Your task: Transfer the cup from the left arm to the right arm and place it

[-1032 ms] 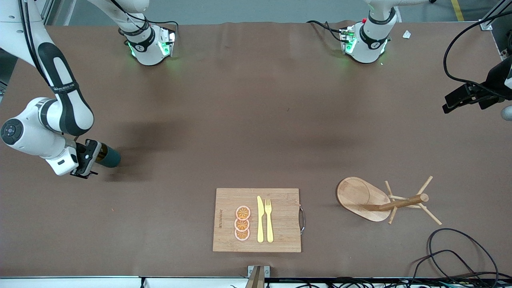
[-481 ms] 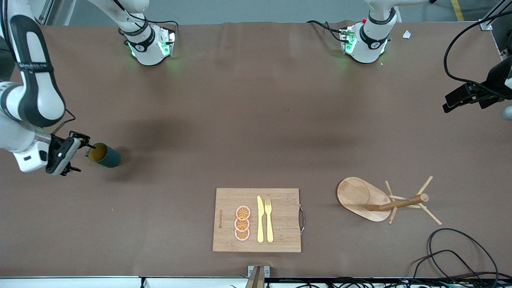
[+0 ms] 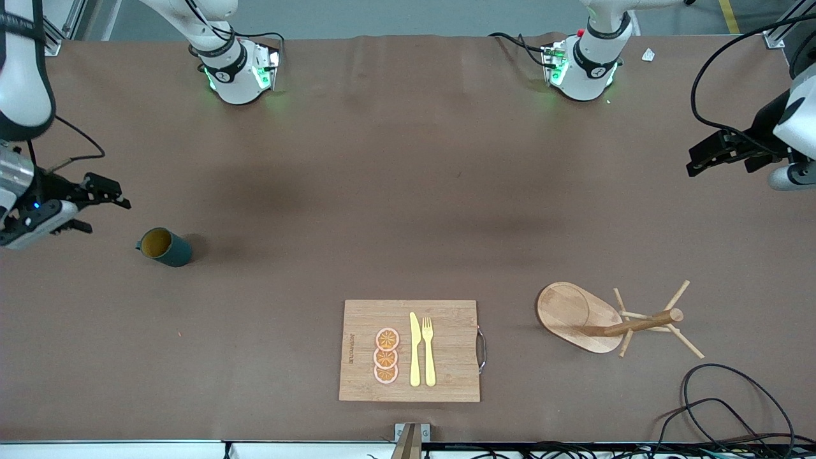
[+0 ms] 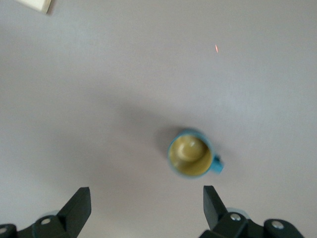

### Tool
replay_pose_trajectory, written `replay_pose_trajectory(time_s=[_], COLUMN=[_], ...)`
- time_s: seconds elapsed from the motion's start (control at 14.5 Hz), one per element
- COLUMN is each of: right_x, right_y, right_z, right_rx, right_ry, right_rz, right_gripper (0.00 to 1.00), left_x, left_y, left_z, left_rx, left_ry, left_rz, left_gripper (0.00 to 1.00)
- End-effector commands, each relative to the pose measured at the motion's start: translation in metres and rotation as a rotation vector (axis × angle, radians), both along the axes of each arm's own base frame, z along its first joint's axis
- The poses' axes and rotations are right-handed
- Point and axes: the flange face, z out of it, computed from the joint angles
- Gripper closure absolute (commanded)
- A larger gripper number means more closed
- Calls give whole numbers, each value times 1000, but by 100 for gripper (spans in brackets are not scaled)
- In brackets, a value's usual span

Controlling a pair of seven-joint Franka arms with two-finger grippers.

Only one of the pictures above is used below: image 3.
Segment black looping cable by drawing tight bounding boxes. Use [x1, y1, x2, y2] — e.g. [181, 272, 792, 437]
[681, 363, 798, 459]
[650, 398, 772, 459]

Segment yellow plastic fork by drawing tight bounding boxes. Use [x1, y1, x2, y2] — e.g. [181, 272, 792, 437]
[421, 317, 437, 388]

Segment aluminium camera post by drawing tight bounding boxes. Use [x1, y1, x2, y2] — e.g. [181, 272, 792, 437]
[394, 423, 431, 459]

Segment dark teal cup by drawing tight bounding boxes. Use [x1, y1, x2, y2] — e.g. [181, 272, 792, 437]
[135, 227, 194, 268]

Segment yellow plastic knife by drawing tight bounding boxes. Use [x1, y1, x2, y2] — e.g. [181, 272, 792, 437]
[409, 312, 422, 388]

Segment wooden mug tree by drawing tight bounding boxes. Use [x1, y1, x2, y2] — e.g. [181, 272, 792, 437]
[536, 279, 706, 359]

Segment aluminium frame strut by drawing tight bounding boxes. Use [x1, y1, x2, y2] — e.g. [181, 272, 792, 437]
[41, 0, 87, 57]
[763, 0, 816, 50]

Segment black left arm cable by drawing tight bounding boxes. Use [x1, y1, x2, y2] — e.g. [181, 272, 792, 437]
[690, 14, 816, 155]

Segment bamboo cutting board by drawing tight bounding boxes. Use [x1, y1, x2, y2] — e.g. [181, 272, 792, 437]
[339, 300, 488, 404]

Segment brown table cover mat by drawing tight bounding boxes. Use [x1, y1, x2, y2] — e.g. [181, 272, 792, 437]
[0, 32, 816, 444]

